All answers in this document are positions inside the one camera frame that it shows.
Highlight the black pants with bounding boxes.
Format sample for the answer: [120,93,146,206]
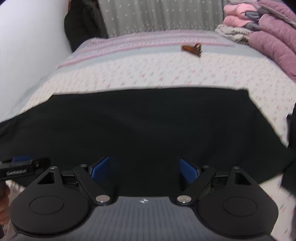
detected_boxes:
[1,87,293,196]

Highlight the person's left hand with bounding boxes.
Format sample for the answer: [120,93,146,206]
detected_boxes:
[0,182,10,225]

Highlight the black folded garment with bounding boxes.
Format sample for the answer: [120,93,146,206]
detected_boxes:
[281,113,295,197]

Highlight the cherry print bed sheet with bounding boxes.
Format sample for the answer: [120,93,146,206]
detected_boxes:
[5,52,295,240]

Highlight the pink striped blanket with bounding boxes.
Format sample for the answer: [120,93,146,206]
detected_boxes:
[58,30,234,68]

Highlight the brown hair claw clip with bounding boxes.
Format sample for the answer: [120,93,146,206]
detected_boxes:
[181,43,202,57]

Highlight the striped folded garment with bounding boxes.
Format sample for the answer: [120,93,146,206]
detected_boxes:
[214,24,252,45]

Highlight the black hanging jacket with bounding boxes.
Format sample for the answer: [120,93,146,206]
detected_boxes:
[64,0,108,52]

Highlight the pink folded quilt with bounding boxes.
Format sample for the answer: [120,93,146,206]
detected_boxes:
[248,1,295,81]

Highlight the grey star-patterned curtain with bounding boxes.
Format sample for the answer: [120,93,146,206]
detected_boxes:
[98,0,224,37]

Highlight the grey folded garment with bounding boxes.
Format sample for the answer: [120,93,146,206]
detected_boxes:
[244,11,262,31]

